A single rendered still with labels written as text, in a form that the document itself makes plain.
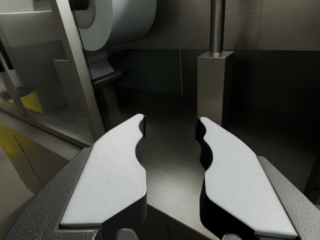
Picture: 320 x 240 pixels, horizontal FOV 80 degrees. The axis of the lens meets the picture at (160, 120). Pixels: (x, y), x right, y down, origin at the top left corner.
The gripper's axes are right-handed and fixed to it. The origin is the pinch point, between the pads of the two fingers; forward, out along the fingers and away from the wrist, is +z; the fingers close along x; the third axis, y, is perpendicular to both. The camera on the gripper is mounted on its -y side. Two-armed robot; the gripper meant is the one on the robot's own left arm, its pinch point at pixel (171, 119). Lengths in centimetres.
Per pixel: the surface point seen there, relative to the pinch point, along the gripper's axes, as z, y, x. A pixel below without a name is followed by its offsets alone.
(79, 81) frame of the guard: 37.4, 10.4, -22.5
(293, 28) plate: 61, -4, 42
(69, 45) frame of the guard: 37.3, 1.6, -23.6
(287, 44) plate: 61, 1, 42
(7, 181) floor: 121, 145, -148
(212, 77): 48, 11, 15
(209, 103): 49, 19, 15
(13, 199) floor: 100, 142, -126
